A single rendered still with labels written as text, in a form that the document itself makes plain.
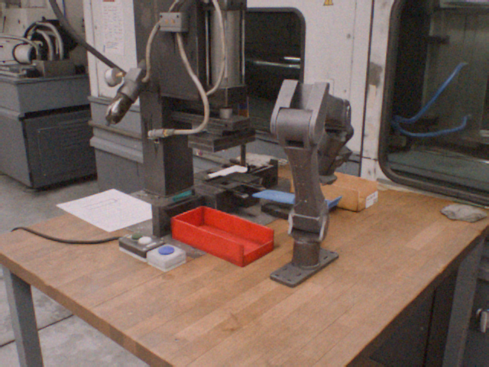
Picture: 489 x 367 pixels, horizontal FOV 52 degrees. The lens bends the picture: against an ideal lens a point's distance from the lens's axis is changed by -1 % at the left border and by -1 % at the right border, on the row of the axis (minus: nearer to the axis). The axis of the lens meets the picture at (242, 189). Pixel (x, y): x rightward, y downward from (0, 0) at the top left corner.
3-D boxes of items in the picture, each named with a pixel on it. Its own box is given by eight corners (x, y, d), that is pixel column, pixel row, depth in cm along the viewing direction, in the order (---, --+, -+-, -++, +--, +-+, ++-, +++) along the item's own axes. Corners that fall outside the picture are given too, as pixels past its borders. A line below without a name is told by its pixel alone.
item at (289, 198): (297, 204, 131) (297, 193, 130) (251, 196, 141) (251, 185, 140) (312, 199, 136) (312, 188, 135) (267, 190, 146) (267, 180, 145)
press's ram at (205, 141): (216, 164, 138) (214, 52, 128) (154, 147, 154) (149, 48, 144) (257, 151, 151) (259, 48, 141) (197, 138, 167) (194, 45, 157)
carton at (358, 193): (357, 215, 152) (359, 191, 149) (289, 196, 167) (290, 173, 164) (377, 203, 161) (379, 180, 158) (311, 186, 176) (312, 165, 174)
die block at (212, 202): (215, 221, 145) (215, 196, 143) (192, 212, 151) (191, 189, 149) (260, 202, 159) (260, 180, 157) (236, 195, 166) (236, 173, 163)
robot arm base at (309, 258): (268, 246, 112) (294, 256, 107) (318, 219, 126) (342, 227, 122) (267, 278, 114) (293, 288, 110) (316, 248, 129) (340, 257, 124)
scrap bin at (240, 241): (242, 267, 119) (242, 245, 117) (171, 238, 134) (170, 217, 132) (273, 251, 128) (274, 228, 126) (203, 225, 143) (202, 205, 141)
